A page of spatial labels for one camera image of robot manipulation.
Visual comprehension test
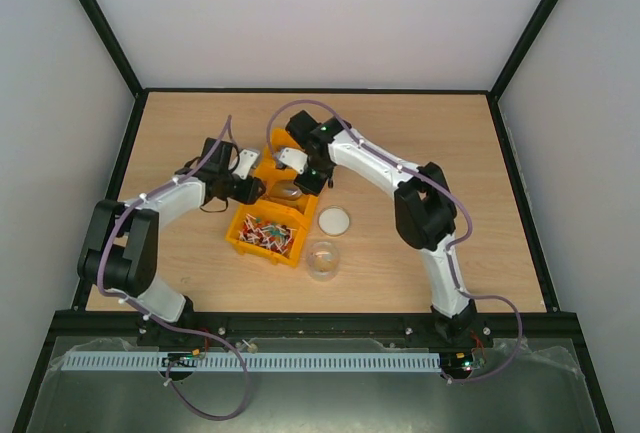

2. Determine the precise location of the metal scoop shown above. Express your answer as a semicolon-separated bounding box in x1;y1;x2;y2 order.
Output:
270;180;303;202

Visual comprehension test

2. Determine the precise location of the yellow bin with lollipops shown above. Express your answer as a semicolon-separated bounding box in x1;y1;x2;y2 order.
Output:
225;200;312;268

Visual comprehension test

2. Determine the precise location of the yellow bin with star candies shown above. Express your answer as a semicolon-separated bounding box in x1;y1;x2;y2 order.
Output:
254;128;300;187

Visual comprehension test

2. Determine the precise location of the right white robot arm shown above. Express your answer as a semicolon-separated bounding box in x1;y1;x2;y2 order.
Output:
277;110;477;345

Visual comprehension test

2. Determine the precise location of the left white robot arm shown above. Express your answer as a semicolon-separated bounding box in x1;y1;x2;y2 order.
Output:
77;138;266;324

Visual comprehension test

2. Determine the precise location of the white jar lid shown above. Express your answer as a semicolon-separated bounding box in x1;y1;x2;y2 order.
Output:
318;206;351;237

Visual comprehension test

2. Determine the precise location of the clear plastic jar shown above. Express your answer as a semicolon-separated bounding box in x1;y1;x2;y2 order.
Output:
306;241;340;281

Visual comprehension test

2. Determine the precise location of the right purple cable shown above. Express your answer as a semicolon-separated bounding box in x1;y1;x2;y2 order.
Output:
265;98;524;385

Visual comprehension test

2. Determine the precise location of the purple cable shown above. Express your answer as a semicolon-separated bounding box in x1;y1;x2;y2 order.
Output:
265;98;524;385
99;113;251;420

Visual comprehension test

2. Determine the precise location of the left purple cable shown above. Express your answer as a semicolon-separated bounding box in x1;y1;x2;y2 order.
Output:
99;113;251;420

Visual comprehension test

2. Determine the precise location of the white slotted cable duct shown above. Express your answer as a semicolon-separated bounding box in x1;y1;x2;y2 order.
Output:
61;351;441;373

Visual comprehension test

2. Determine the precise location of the black aluminium frame rail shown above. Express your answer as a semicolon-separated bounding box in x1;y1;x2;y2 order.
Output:
47;310;581;352

